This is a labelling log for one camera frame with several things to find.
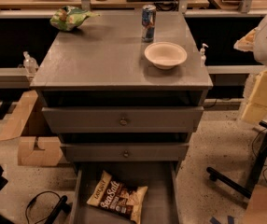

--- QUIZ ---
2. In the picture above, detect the brown sea salt chip bag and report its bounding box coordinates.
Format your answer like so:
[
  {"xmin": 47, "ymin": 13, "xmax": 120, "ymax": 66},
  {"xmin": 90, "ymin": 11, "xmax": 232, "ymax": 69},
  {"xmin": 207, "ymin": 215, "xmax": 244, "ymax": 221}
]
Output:
[{"xmin": 87, "ymin": 171, "xmax": 148, "ymax": 224}]

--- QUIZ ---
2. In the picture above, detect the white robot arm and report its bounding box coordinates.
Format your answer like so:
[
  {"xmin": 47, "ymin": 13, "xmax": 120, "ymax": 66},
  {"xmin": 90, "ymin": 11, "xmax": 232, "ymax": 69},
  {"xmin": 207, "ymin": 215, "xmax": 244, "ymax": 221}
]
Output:
[{"xmin": 233, "ymin": 15, "xmax": 267, "ymax": 124}]

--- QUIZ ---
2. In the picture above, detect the grey open bottom drawer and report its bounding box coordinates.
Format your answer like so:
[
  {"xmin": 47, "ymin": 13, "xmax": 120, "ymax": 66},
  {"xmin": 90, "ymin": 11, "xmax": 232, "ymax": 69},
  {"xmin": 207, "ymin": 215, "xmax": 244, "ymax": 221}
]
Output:
[{"xmin": 69, "ymin": 162, "xmax": 180, "ymax": 224}]

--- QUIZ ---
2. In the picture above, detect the grey wooden drawer cabinet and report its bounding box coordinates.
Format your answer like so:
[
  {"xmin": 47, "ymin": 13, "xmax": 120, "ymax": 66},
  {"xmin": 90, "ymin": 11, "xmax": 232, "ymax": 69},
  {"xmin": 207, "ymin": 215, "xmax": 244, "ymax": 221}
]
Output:
[{"xmin": 30, "ymin": 9, "xmax": 214, "ymax": 179}]

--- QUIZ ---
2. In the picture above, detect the grey middle drawer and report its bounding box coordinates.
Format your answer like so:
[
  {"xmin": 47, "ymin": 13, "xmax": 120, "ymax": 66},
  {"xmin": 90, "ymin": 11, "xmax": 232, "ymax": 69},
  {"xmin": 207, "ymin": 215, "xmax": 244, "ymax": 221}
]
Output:
[{"xmin": 61, "ymin": 143, "xmax": 189, "ymax": 162}]

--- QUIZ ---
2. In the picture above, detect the grey top drawer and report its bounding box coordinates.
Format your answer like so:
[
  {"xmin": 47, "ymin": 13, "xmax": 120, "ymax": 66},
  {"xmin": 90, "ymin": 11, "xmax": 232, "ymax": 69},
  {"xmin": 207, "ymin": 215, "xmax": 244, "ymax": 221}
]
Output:
[{"xmin": 42, "ymin": 106, "xmax": 204, "ymax": 133}]

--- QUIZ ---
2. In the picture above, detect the green chip bag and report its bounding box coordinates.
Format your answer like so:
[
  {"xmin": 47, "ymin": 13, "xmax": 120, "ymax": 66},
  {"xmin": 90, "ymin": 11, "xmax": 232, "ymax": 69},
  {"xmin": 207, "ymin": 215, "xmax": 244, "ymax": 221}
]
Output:
[{"xmin": 49, "ymin": 6, "xmax": 98, "ymax": 32}]

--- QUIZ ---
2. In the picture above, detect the black stand with wheels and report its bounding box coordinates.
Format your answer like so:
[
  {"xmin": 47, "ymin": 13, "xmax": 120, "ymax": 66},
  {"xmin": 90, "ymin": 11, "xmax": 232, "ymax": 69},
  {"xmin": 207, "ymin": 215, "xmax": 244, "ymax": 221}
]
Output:
[{"xmin": 206, "ymin": 121, "xmax": 267, "ymax": 198}]

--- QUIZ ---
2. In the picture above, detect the white pump dispenser bottle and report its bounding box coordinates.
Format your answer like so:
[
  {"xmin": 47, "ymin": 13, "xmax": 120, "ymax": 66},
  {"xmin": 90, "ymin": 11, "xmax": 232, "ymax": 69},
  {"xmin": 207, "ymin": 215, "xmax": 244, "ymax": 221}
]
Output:
[{"xmin": 200, "ymin": 43, "xmax": 209, "ymax": 66}]

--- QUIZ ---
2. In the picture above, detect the cardboard box bottom right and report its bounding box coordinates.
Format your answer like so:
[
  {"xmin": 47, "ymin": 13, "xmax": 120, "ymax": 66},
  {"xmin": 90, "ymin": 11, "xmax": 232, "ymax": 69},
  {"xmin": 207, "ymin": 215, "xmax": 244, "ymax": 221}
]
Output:
[{"xmin": 242, "ymin": 185, "xmax": 267, "ymax": 224}]

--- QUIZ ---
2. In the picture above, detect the white paper bowl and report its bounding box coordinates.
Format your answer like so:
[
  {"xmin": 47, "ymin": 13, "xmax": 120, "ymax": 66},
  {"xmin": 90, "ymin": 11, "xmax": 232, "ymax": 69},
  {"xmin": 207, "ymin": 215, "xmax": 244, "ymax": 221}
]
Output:
[{"xmin": 144, "ymin": 42, "xmax": 188, "ymax": 70}]

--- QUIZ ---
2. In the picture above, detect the blue silver drink can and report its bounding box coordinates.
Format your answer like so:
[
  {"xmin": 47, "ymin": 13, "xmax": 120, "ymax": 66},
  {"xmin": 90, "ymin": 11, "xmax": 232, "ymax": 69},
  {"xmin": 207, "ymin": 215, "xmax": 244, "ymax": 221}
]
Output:
[{"xmin": 142, "ymin": 5, "xmax": 156, "ymax": 42}]

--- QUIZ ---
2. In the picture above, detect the cut cardboard piece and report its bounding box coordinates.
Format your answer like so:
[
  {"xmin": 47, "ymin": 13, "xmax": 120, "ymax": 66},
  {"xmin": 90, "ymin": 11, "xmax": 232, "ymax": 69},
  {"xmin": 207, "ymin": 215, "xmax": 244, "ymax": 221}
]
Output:
[{"xmin": 18, "ymin": 136, "xmax": 63, "ymax": 166}]

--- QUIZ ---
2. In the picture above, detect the black floor stand leg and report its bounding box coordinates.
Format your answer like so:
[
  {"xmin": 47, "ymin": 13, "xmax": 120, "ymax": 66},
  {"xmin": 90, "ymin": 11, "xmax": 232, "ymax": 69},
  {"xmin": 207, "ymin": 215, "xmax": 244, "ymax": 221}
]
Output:
[{"xmin": 44, "ymin": 195, "xmax": 71, "ymax": 224}]

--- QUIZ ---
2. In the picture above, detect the clear bottle on left shelf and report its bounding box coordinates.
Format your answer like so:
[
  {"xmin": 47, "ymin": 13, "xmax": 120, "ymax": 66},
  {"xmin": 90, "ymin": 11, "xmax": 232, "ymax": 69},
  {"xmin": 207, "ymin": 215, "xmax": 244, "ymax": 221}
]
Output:
[{"xmin": 23, "ymin": 51, "xmax": 39, "ymax": 75}]

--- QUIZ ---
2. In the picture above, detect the black cable on floor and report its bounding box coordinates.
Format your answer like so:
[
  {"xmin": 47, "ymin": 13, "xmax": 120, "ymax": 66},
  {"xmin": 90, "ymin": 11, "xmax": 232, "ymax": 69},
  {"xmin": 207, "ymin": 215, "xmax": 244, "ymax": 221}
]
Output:
[{"xmin": 24, "ymin": 190, "xmax": 63, "ymax": 224}]

